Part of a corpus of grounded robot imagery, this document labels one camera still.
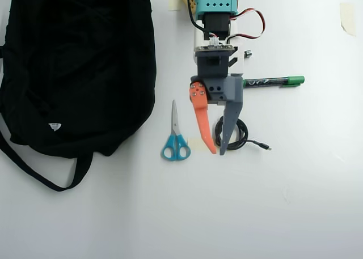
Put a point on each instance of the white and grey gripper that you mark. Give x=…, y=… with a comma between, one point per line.
x=224, y=91

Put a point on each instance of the green marker with black barrel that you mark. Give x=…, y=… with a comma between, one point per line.
x=269, y=82

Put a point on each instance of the black fabric bag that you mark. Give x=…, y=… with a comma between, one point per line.
x=71, y=72

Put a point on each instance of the short strip of masking tape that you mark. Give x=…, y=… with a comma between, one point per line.
x=195, y=143

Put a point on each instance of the black AAA battery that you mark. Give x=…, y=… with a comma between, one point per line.
x=249, y=53

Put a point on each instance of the long strip of masking tape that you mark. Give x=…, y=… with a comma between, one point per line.
x=348, y=18

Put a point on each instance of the wrist camera circuit board mount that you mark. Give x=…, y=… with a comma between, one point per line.
x=212, y=63

